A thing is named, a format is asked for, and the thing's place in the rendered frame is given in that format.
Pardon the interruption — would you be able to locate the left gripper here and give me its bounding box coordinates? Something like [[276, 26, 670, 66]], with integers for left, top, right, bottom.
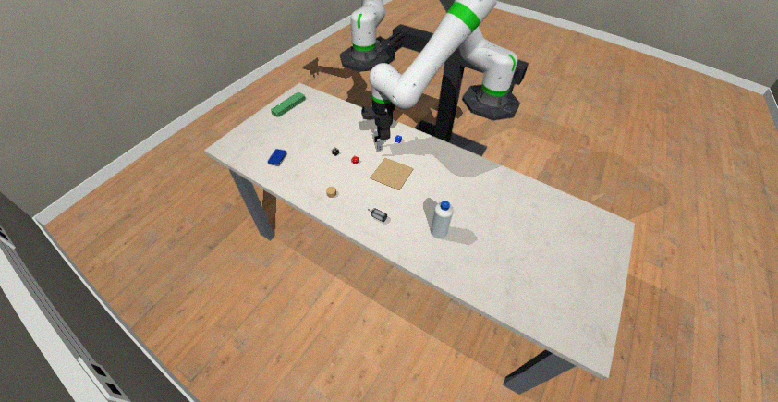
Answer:
[[361, 99, 395, 151]]

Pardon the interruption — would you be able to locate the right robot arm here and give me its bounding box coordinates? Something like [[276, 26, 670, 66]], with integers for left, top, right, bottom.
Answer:
[[350, 0, 385, 63]]

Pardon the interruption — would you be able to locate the tan flat mat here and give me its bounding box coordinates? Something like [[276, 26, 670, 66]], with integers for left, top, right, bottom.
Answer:
[[370, 158, 413, 190]]

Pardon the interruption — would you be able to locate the white plastic bottle with blue cap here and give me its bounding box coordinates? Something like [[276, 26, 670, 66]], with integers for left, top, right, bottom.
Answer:
[[431, 201, 454, 238]]

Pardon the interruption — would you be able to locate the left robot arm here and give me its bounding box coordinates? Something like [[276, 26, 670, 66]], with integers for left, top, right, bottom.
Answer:
[[370, 0, 517, 109]]

